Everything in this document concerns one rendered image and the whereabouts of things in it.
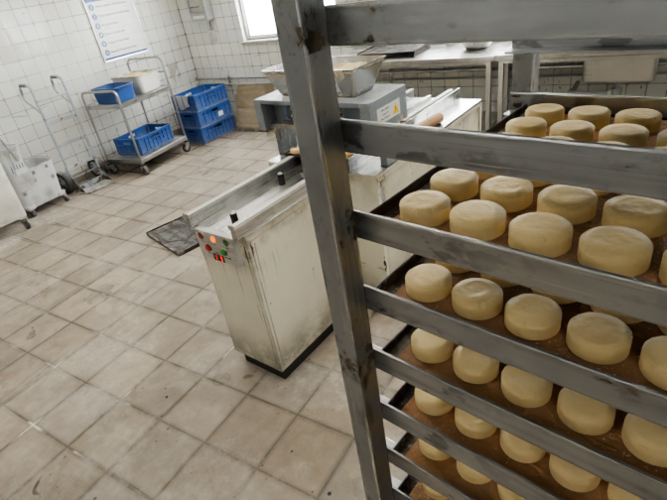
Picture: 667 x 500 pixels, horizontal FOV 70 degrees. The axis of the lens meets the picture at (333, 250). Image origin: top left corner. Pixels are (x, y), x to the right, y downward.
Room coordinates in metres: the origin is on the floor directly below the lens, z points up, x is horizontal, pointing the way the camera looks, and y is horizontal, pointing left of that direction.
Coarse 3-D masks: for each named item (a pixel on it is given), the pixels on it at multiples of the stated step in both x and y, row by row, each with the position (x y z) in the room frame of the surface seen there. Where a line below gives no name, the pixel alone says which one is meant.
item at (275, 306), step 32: (256, 192) 2.16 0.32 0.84; (224, 224) 1.87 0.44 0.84; (288, 224) 1.90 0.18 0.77; (256, 256) 1.74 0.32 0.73; (288, 256) 1.87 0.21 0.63; (224, 288) 1.88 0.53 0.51; (256, 288) 1.73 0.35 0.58; (288, 288) 1.84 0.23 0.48; (320, 288) 1.99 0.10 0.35; (256, 320) 1.77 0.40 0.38; (288, 320) 1.80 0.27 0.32; (320, 320) 1.95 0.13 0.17; (256, 352) 1.82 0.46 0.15; (288, 352) 1.76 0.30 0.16
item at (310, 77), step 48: (288, 0) 0.40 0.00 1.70; (288, 48) 0.41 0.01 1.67; (336, 96) 0.42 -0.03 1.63; (336, 144) 0.41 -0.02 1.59; (336, 192) 0.40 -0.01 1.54; (336, 240) 0.40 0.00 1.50; (336, 288) 0.41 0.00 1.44; (336, 336) 0.42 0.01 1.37; (384, 432) 0.42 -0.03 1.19; (384, 480) 0.41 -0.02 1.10
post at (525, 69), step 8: (520, 56) 0.72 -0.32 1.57; (528, 56) 0.71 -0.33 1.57; (536, 56) 0.72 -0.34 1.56; (512, 64) 0.73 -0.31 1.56; (520, 64) 0.72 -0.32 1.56; (528, 64) 0.71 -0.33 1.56; (536, 64) 0.72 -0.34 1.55; (512, 72) 0.73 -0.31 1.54; (520, 72) 0.72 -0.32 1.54; (528, 72) 0.71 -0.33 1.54; (536, 72) 0.72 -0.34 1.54; (512, 80) 0.73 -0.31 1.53; (520, 80) 0.72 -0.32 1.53; (528, 80) 0.71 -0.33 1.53; (536, 80) 0.72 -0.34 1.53; (512, 88) 0.73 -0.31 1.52; (520, 88) 0.72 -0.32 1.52; (528, 88) 0.71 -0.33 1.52; (536, 88) 0.73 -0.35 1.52
